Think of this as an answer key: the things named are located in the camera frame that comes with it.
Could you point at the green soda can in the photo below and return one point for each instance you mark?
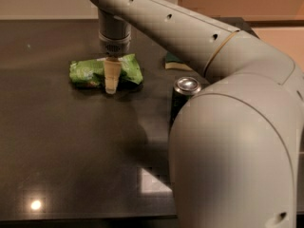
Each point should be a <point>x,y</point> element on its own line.
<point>183,89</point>

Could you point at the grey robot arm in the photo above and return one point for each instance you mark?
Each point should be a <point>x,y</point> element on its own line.
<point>234,147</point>

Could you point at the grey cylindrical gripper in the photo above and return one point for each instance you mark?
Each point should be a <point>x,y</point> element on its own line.
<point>114,47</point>

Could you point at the green and yellow sponge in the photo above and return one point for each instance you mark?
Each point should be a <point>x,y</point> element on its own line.
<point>173,62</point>

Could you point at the green rice chip bag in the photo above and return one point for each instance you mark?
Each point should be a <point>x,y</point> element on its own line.
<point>91,73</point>

